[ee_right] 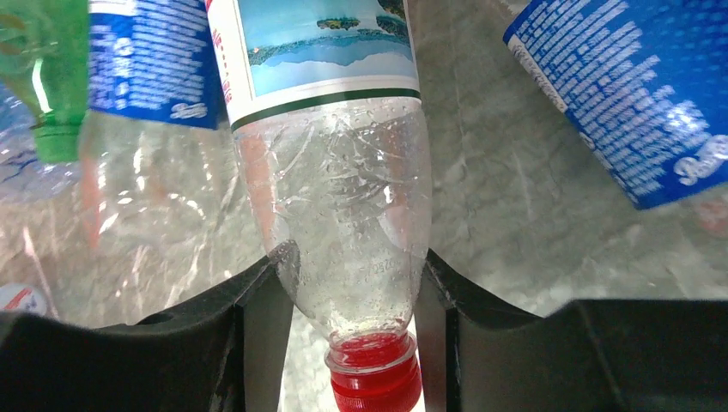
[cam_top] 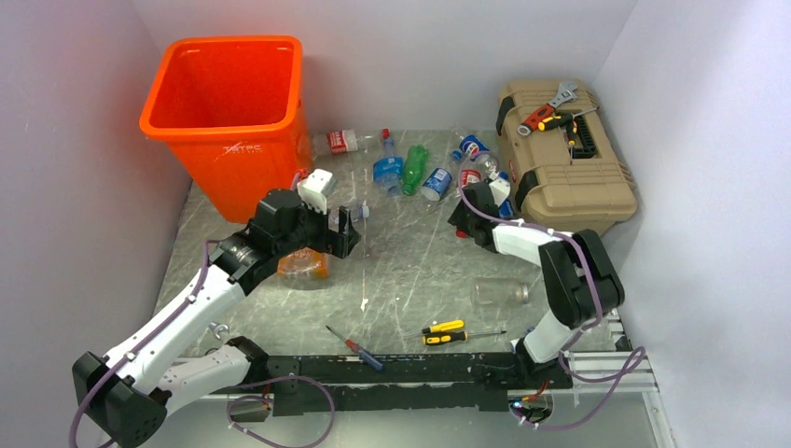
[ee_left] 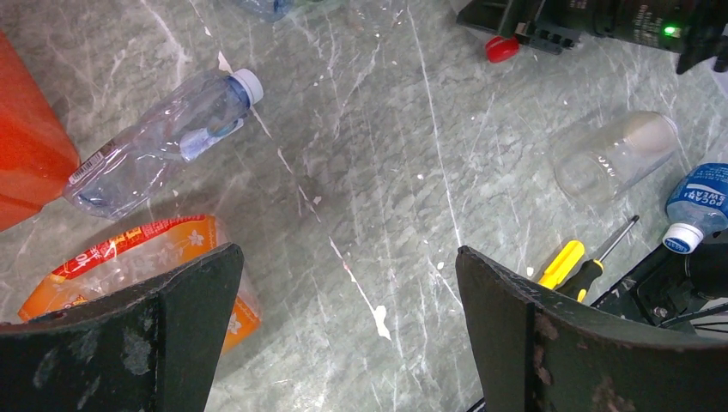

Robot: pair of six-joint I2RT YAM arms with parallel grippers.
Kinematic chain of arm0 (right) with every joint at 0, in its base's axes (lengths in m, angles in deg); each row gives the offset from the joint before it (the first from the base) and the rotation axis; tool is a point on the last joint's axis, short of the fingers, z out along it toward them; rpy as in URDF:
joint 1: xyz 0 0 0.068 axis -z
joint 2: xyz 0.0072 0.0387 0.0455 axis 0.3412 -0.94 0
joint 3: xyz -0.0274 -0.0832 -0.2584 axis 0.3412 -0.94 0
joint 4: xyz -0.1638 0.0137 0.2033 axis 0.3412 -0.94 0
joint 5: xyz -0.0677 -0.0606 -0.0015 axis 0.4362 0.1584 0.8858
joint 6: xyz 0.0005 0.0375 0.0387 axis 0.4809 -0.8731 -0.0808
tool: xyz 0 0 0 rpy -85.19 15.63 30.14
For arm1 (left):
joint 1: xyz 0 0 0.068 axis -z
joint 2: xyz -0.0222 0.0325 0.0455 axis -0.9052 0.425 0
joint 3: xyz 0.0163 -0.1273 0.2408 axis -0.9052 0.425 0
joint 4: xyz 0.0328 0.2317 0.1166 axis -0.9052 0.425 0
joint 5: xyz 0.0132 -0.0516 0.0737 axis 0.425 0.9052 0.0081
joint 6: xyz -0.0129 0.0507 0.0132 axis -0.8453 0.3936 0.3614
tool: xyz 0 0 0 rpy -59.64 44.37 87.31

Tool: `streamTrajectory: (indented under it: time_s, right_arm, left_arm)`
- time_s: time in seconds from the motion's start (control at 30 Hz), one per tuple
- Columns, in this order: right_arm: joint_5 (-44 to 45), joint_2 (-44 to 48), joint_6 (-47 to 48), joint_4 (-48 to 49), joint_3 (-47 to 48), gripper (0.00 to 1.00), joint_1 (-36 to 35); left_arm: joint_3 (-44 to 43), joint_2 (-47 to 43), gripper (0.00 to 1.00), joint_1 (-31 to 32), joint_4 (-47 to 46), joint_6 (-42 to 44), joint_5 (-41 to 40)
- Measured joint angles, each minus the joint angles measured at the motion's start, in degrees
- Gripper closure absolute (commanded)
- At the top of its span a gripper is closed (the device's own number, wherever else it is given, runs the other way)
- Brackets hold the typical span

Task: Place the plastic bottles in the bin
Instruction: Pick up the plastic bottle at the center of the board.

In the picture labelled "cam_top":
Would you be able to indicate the crushed orange label bottle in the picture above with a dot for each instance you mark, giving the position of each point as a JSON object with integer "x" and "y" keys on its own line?
{"x": 305, "y": 269}

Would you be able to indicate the pepsi label bottle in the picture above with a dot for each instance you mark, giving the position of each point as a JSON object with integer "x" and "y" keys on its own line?
{"x": 468, "y": 147}

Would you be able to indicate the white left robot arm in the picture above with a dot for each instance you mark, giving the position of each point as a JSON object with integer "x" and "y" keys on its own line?
{"x": 129, "y": 391}

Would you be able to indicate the red label clear bottle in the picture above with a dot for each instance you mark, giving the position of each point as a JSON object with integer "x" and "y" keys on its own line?
{"x": 346, "y": 141}

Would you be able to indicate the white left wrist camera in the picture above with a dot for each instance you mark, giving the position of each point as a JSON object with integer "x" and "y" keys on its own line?
{"x": 316, "y": 188}

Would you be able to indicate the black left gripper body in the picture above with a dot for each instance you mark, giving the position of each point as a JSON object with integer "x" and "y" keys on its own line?
{"x": 312, "y": 230}

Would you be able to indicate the red white label bottle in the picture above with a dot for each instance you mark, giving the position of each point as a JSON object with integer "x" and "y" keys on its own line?
{"x": 468, "y": 176}

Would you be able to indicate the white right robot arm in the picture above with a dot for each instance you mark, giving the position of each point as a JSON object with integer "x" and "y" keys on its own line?
{"x": 581, "y": 282}

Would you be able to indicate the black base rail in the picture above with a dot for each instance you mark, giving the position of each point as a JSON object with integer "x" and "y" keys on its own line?
{"x": 484, "y": 380}

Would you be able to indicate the blue label crushed bottle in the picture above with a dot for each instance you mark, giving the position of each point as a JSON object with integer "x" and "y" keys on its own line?
{"x": 387, "y": 171}

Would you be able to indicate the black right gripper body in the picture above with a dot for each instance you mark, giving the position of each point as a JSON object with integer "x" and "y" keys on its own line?
{"x": 463, "y": 219}

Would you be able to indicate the red blue screwdriver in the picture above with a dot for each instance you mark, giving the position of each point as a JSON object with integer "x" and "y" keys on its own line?
{"x": 364, "y": 355}

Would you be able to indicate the black yellow screwdriver on table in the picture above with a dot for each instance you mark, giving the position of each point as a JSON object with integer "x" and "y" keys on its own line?
{"x": 446, "y": 337}

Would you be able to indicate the yellow black screwdriver on toolbox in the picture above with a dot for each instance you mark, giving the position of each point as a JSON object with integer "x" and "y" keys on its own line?
{"x": 563, "y": 119}

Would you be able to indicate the green plastic bottle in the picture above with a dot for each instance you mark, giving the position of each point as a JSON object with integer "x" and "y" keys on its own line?
{"x": 413, "y": 169}

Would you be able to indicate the orange plastic bin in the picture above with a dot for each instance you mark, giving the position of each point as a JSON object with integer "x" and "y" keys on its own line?
{"x": 230, "y": 109}

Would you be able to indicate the clear bottle white cap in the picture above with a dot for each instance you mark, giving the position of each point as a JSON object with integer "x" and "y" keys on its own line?
{"x": 358, "y": 212}

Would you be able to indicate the clear jar silver lid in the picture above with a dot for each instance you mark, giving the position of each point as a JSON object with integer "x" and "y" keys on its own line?
{"x": 498, "y": 293}

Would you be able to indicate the blue label clear bottle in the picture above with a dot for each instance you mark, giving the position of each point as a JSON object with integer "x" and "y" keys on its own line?
{"x": 436, "y": 184}

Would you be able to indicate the tan plastic toolbox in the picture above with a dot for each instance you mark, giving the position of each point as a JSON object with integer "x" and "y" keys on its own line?
{"x": 568, "y": 178}

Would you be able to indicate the silver adjustable wrench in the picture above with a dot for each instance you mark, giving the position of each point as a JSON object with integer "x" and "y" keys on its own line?
{"x": 566, "y": 93}

